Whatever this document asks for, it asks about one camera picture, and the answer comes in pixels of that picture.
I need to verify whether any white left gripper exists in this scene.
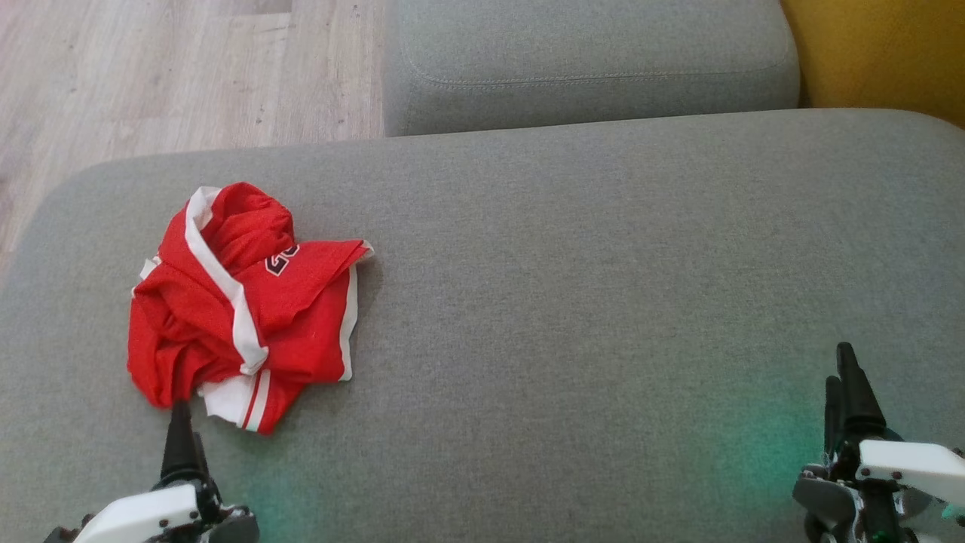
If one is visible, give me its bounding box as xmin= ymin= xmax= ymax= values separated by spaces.
xmin=74 ymin=400 xmax=260 ymax=543

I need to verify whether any grey sofa cushion block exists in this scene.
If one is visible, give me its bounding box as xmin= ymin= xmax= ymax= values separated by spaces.
xmin=383 ymin=0 xmax=801 ymax=138

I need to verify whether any red shorts white trim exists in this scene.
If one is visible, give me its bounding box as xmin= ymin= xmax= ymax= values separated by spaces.
xmin=160 ymin=181 xmax=375 ymax=382

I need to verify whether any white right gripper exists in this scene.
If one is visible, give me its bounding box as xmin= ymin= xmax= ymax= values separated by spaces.
xmin=792 ymin=342 xmax=965 ymax=543

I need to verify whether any mustard yellow panel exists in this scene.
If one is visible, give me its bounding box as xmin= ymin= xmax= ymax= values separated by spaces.
xmin=779 ymin=0 xmax=965 ymax=129

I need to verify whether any large grey sofa seat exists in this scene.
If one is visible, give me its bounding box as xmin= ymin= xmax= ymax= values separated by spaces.
xmin=0 ymin=108 xmax=965 ymax=543

